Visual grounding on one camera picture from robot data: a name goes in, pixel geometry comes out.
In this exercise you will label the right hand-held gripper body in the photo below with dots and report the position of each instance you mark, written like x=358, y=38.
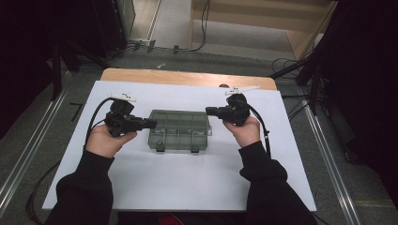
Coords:
x=236, y=111

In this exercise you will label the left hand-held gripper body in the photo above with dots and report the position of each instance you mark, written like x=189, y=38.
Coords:
x=120, y=120

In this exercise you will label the clear grey plastic organizer box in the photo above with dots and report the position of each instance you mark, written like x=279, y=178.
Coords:
x=181, y=137

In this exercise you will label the person's right hand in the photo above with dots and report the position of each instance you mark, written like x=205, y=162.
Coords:
x=247, y=132

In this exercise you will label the person's left hand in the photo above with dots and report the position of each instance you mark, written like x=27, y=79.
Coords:
x=101, y=142

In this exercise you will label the small white scrap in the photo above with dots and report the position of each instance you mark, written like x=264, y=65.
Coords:
x=160, y=66

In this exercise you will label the black metal stand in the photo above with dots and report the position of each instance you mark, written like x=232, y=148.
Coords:
x=314, y=87
x=57, y=72

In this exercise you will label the power strip with plugs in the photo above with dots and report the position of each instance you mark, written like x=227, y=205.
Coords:
x=142, y=42

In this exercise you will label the wooden shelf unit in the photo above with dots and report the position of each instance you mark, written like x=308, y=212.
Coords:
x=237, y=18

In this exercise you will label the black cabinet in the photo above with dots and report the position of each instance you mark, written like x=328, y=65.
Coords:
x=109, y=28

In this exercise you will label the dark curtain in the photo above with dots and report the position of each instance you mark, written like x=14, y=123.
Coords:
x=369, y=78
x=22, y=62

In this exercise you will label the metal floor rail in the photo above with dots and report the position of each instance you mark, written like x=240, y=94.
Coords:
x=29, y=146
x=331, y=162

